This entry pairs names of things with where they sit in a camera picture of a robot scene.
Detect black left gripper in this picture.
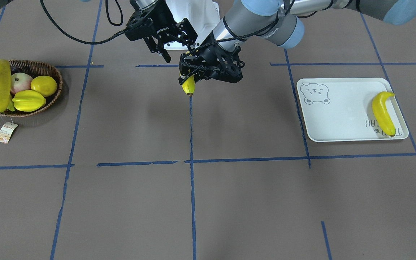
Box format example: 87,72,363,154
178,32,245,84

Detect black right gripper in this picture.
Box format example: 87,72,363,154
124,0,198,64

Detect yellow banana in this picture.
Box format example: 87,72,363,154
371,91,396,138
182,75,195,97
0,59,12,113

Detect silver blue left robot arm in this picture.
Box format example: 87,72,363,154
179,0,416,85

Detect brown woven wicker basket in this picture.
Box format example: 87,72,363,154
0,60,64,117

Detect yellow lemon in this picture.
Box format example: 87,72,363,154
30,75,58,97

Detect white rectangular bear tray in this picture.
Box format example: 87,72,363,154
296,78,409,143

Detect yellow starfruit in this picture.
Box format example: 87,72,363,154
12,90,46,112

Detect paper price tag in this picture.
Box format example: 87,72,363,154
0,122,19,144

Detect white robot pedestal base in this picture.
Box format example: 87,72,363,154
166,0,221,48

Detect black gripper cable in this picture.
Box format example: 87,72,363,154
40,0,126,46

